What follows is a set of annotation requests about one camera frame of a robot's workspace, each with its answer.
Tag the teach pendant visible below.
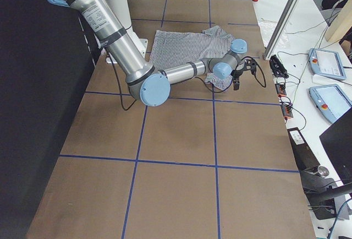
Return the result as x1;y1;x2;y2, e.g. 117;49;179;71
309;84;351;123
309;48;347;80

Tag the black box with label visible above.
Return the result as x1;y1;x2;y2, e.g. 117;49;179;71
287;127;320;171

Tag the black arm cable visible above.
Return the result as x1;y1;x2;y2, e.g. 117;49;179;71
106;53;267;111

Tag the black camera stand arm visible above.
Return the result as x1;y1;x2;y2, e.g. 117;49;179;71
300;171;351;220

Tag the black monitor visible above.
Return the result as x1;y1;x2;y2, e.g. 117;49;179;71
320;109;352;183

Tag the lower teach pendant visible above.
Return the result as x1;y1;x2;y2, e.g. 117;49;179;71
309;84;351;123

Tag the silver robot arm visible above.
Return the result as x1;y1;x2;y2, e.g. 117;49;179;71
47;0;257;106

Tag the orange black electronics strip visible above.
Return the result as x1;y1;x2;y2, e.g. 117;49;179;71
275;83;293;121

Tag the upper teach pendant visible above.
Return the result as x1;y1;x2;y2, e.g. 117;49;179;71
309;48;347;80

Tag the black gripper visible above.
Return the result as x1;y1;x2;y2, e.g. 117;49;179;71
231;58;257;90

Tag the aluminium frame post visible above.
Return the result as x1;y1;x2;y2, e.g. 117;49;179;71
263;0;299;60

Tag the blue white striped polo shirt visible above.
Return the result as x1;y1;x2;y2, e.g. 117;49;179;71
141;26;240;94

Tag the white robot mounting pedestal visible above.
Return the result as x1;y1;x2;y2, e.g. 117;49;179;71
107;0;148;58

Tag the black gripper tool on desk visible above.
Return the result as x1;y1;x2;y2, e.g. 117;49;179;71
269;55;289;78

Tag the wooden board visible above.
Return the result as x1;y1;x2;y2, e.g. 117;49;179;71
325;0;351;42

